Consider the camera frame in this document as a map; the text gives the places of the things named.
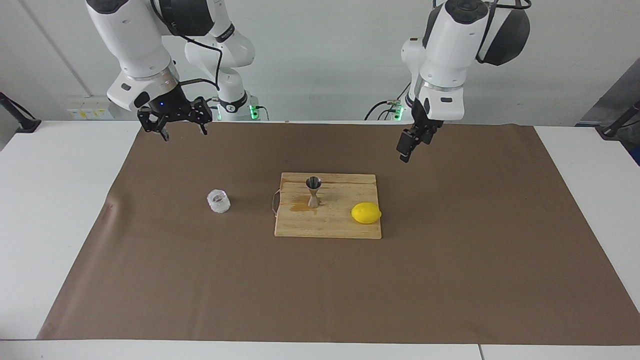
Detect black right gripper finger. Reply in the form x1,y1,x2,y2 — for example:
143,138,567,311
188,97,214,136
138,107,170,143

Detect clear glass cup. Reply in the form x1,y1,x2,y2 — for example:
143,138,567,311
207,189,232,214

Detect steel jigger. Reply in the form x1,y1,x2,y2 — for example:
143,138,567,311
305,176,322,209

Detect yellow lemon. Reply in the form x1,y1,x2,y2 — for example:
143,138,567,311
351,202,383,225

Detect wooden cutting board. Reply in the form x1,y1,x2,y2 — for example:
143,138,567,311
271,172,383,240

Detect black clamp stand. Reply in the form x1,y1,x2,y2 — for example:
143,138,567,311
595,100,640,141
0,91,42,134

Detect brown table mat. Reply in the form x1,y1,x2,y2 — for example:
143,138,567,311
37,121,640,347

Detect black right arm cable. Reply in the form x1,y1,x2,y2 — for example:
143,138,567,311
150,0,224,94

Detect black left base cables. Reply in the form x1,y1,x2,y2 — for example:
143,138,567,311
364,80,406,121

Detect white wall socket box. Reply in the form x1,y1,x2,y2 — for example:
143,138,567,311
66,96,121,121

